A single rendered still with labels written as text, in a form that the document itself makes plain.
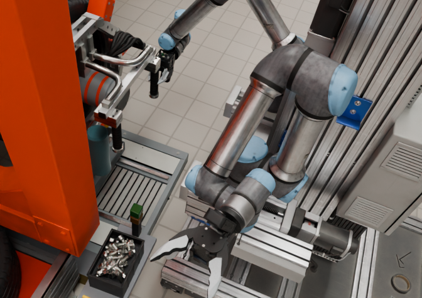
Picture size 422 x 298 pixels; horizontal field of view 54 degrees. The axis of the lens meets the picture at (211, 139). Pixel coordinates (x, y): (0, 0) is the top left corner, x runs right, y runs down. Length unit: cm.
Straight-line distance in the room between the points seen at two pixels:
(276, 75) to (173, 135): 173
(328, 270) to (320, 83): 132
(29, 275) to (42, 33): 126
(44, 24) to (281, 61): 54
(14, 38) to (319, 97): 68
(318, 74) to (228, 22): 277
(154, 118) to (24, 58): 193
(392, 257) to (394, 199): 87
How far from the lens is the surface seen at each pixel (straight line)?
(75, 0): 170
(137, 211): 162
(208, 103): 295
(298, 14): 410
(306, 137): 116
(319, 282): 214
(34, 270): 200
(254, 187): 100
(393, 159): 139
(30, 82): 99
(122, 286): 160
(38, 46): 95
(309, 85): 103
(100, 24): 169
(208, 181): 110
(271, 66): 105
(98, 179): 231
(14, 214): 166
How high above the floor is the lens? 206
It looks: 49 degrees down
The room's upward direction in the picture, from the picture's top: 12 degrees clockwise
